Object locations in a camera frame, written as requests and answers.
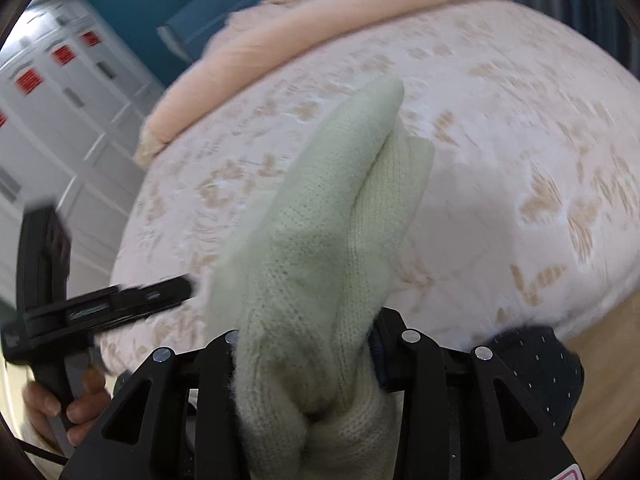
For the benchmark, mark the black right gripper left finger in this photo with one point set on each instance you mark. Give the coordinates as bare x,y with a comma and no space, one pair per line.
175,418

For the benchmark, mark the cream knit cardigan red buttons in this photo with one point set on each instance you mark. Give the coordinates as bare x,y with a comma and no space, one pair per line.
303,277

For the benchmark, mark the pink floral bed blanket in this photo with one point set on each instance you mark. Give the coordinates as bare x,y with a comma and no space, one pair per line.
532,210

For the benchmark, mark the rolled pink duvet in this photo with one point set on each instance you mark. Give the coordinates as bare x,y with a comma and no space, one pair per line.
226,70

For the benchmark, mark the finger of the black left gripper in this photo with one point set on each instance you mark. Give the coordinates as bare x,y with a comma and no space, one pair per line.
143,301

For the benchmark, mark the dark dotted trouser leg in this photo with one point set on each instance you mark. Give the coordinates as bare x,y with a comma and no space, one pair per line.
551,373

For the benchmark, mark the person's left hand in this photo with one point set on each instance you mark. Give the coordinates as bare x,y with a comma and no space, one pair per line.
40,404

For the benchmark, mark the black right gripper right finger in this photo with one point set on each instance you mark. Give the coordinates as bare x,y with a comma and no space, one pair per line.
464,415

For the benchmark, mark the white panelled wardrobe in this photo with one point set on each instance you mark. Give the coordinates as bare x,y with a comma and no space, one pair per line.
73,100

